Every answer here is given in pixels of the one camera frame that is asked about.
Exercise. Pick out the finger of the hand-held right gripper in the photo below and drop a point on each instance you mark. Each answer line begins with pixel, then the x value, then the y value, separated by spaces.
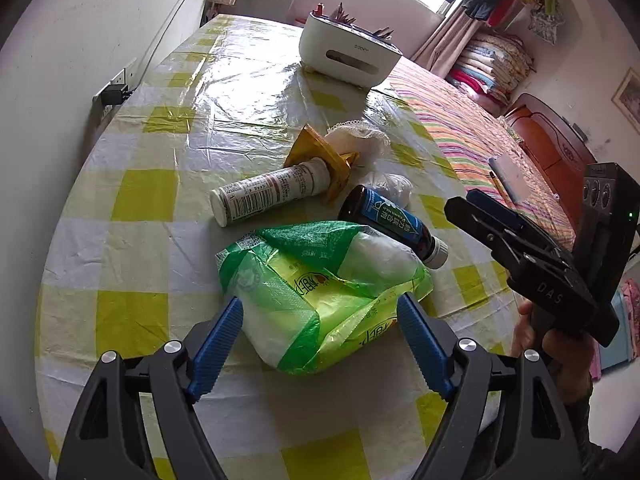
pixel 482 230
pixel 505 212

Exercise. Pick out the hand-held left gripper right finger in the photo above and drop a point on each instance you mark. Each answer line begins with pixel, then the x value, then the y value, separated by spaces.
pixel 422 342

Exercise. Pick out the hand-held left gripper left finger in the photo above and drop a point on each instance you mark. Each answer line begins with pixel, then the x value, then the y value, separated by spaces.
pixel 215 347

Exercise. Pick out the dark bottle with white cap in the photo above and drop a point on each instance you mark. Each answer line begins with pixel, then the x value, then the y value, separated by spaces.
pixel 390 220

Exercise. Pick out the green plastic bag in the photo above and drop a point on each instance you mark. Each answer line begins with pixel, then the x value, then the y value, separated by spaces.
pixel 310 300

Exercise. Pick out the white lace cloth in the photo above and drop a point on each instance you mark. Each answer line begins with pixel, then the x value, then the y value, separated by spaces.
pixel 362 137

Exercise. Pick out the white bottle with barcode label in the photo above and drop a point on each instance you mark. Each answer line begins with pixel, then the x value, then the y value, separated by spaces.
pixel 265 192

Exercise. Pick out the yellow sachet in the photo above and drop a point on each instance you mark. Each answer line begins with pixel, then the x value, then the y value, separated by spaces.
pixel 312 147

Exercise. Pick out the person's right forearm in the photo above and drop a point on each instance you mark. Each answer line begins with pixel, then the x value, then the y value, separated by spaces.
pixel 600 450

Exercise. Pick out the person's right hand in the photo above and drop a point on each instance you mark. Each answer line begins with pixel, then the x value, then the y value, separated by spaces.
pixel 570 365

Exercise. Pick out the yellow pencil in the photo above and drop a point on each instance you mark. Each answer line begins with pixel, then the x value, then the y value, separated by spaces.
pixel 493 182

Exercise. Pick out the blue pencil case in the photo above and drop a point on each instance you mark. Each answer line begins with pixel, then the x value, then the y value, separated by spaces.
pixel 510 175

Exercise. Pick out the wooden headboard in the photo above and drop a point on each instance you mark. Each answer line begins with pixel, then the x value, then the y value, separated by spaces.
pixel 545 145

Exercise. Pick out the striped bed sheet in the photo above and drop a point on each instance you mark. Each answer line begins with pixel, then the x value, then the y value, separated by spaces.
pixel 450 125

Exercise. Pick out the grey object on headboard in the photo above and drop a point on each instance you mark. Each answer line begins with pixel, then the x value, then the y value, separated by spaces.
pixel 578 132

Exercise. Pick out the yellow checkered tablecloth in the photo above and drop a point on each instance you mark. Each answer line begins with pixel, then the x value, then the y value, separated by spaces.
pixel 150 240

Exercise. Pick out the stack of folded quilts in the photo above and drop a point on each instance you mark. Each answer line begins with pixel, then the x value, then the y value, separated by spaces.
pixel 492 70

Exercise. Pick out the beige curtain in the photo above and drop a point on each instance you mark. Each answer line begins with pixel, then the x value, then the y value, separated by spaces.
pixel 445 35

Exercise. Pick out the floral hanging bag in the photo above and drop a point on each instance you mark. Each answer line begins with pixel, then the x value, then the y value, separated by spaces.
pixel 547 17

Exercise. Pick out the white desk organizer box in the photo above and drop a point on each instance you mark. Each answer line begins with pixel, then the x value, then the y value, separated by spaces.
pixel 350 55

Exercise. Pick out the pens in organizer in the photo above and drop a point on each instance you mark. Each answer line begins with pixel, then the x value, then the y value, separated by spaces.
pixel 350 22

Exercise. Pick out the framed wall picture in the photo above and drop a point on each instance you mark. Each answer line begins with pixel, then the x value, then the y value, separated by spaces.
pixel 629 95

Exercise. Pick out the wall socket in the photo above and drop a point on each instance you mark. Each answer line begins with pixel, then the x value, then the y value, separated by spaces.
pixel 115 91

